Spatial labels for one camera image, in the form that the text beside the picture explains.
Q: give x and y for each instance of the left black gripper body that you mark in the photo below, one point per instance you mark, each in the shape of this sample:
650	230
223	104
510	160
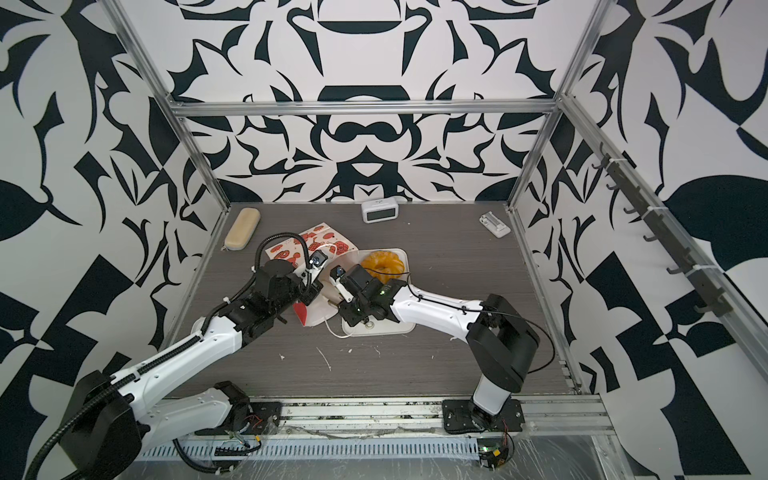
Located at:
296	291

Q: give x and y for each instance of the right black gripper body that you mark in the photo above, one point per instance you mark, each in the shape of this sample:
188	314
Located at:
356	310

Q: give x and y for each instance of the red white paper bag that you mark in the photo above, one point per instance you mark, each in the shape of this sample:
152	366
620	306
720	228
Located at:
335	245

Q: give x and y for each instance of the yellow fake braided bread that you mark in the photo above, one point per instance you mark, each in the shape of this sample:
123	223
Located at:
384	265

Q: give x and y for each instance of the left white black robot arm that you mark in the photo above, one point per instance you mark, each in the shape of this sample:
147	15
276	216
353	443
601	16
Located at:
112	418

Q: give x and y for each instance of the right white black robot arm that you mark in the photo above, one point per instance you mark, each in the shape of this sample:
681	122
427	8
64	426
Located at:
502	342

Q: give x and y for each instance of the white plastic tray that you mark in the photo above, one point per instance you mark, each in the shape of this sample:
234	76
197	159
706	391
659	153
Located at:
374	327

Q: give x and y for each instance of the beige glasses case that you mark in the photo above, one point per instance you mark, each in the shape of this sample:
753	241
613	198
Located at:
242	229

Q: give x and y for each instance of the white digital alarm clock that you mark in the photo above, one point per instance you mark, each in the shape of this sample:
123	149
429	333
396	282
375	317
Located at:
380	210

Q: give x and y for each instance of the small white remote device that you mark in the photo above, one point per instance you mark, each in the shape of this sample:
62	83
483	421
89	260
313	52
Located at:
494	225

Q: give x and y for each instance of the small green circuit board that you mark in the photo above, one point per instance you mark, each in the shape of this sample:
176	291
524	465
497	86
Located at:
494	456

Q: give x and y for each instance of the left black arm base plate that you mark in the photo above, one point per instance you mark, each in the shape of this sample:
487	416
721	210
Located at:
254	418

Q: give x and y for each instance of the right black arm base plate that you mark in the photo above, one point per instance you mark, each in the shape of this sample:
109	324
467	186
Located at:
464	417

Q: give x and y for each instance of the white perforated cable duct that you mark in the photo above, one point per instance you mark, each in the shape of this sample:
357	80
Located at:
339	449

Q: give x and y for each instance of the grey wall hook rack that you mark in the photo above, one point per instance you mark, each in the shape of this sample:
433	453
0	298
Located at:
666	230

